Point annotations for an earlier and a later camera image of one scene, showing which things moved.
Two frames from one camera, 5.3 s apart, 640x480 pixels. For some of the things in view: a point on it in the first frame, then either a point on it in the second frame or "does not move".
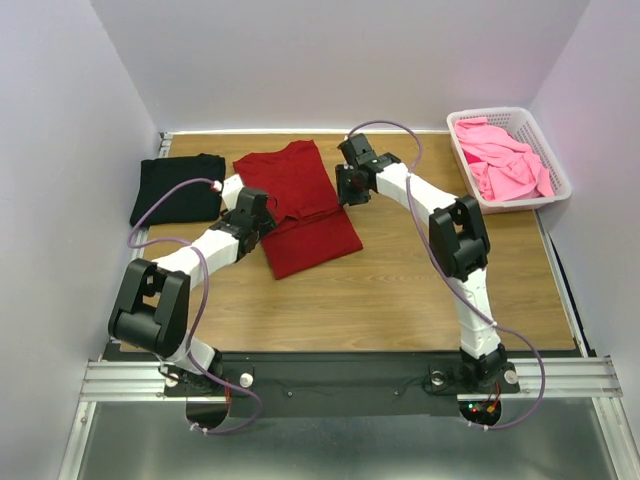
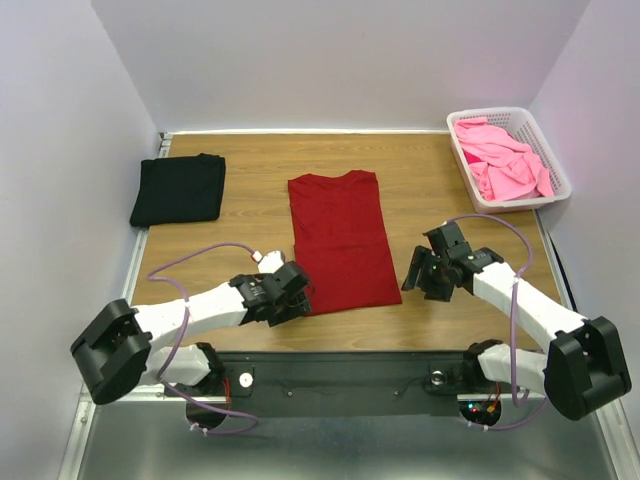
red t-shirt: (311, 229) → (341, 243)
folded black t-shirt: (196, 202) does not move
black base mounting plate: (347, 384) does not move
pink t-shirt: (509, 170) does not move
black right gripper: (344, 194) → (421, 253)
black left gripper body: (265, 224) → (289, 307)
